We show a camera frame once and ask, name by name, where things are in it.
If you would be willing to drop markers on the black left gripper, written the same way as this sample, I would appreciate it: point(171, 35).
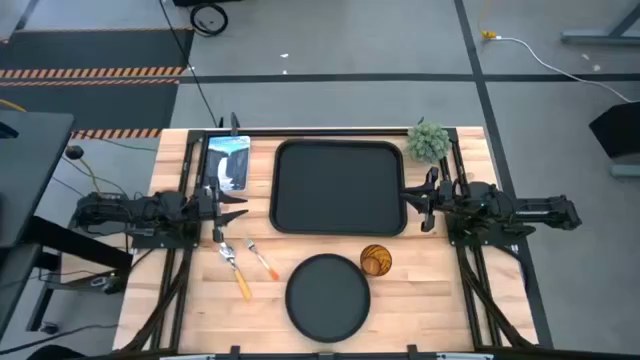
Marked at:
point(212, 202)

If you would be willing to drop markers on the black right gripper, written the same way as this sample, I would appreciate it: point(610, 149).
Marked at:
point(436, 200)

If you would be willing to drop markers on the amber ribbed glass cup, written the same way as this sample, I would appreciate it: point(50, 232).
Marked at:
point(376, 260)

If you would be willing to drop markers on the black round plate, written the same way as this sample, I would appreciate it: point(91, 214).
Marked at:
point(327, 298)

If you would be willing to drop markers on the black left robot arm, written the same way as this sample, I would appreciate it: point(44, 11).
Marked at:
point(150, 210)

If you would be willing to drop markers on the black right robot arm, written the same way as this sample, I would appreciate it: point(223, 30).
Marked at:
point(500, 207)

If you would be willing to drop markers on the black rectangular tray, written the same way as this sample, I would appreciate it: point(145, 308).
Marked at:
point(337, 187)

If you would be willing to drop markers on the book with waterfall cover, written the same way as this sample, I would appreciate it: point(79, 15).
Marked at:
point(230, 160)

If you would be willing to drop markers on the small green potted plant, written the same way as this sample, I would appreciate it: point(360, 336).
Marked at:
point(428, 142)

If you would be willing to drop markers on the black round puck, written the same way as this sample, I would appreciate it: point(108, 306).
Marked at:
point(74, 152)

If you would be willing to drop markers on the black mat with hazard stripes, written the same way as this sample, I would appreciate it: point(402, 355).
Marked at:
point(95, 95)

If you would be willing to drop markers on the dark grey desk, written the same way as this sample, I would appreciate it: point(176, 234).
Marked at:
point(25, 170)

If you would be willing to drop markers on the black box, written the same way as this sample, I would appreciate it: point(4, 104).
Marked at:
point(617, 129)

